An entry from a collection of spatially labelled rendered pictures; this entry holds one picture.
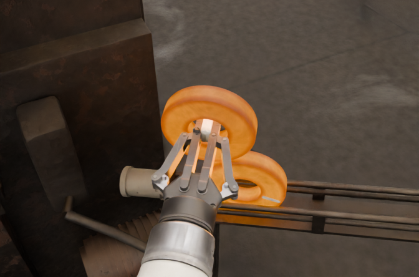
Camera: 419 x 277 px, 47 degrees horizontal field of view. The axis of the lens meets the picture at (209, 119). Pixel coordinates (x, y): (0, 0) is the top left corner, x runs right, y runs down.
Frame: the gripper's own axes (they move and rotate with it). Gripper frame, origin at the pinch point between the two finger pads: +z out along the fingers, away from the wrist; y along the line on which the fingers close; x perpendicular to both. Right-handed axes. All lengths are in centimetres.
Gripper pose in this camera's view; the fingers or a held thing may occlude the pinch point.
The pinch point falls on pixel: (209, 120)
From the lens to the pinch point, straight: 77.0
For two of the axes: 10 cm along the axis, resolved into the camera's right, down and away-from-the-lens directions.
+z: 1.6, -7.5, 6.4
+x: -0.1, -6.5, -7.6
